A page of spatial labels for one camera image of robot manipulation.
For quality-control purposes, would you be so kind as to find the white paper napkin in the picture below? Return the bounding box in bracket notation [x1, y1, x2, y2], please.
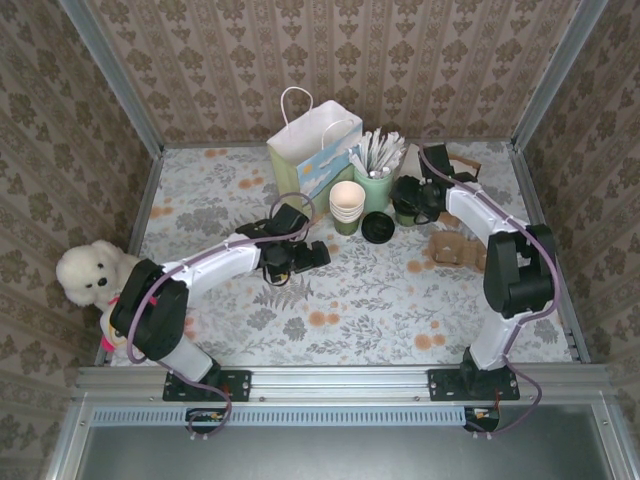
[402, 144, 426, 177]

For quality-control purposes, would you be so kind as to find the brown pulp cup carrier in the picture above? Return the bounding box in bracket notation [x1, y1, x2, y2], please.
[428, 230, 489, 271]

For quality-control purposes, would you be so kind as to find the landscape print paper bag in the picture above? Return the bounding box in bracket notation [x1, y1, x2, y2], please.
[265, 86, 365, 207]

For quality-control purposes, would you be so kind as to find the mint green straw holder cup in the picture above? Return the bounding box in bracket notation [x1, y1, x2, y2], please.
[353, 167, 395, 214]

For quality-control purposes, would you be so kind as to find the brown cardboard napkin box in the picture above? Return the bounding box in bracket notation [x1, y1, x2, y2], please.
[402, 143, 484, 182]

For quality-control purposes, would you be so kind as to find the white plush dog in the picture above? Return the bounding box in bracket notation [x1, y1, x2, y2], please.
[54, 238, 146, 309]

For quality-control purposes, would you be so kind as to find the plush doll with glasses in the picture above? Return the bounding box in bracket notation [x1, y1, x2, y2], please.
[97, 295, 126, 354]

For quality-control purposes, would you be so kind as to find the grey metal panel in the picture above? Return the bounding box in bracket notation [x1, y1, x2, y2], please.
[44, 394, 640, 480]

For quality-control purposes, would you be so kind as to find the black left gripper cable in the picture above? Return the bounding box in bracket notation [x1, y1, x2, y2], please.
[260, 263, 292, 289]

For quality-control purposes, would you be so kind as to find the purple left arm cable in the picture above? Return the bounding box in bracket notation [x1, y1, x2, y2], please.
[126, 191, 317, 442]

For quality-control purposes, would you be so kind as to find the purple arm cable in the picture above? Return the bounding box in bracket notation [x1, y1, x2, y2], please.
[418, 144, 559, 441]
[126, 191, 317, 442]

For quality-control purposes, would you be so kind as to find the aluminium side rail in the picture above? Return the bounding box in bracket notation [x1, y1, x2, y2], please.
[94, 149, 166, 369]
[509, 144, 591, 362]

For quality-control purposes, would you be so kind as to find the aluminium front rail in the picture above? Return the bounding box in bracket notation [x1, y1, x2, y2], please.
[74, 364, 612, 402]

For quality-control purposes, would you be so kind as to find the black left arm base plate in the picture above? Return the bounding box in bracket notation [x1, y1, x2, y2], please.
[163, 368, 252, 403]

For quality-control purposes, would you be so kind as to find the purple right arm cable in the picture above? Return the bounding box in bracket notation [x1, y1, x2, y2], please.
[418, 144, 559, 441]

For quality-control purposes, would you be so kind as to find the grey slotted cable duct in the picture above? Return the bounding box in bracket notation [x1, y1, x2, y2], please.
[92, 405, 467, 427]

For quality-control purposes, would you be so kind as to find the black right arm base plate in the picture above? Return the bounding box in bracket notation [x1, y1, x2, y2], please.
[427, 368, 521, 403]

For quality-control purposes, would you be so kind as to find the aluminium frame post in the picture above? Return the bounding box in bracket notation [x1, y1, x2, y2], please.
[512, 0, 609, 151]
[58, 0, 166, 157]

